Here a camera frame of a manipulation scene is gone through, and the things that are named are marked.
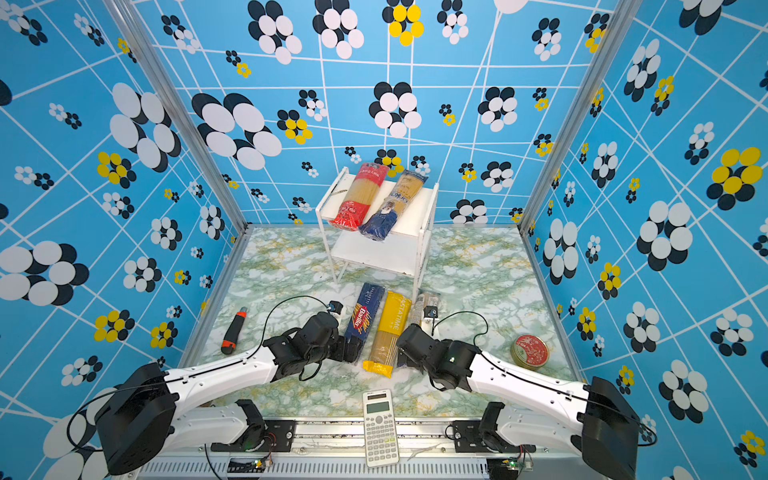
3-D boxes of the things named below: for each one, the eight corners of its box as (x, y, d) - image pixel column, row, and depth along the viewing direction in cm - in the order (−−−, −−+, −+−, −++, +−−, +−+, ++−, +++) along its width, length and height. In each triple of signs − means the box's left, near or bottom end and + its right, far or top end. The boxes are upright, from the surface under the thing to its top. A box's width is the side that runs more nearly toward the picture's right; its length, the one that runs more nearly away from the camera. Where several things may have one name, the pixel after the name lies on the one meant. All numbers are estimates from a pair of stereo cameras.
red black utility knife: (221, 354, 90) (218, 351, 88) (238, 309, 99) (235, 306, 98) (233, 354, 90) (230, 351, 88) (249, 309, 99) (246, 306, 98)
